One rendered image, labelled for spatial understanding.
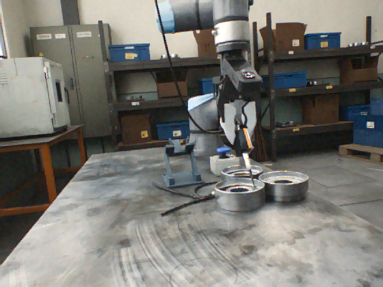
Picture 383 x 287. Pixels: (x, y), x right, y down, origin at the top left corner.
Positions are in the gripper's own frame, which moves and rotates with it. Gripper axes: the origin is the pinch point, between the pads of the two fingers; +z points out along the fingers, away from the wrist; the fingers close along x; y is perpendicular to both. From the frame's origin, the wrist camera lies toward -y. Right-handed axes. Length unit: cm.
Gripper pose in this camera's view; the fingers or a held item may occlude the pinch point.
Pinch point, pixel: (241, 138)
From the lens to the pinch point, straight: 69.8
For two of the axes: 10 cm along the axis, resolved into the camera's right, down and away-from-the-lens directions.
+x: -9.8, 1.1, -1.9
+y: -2.0, -1.5, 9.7
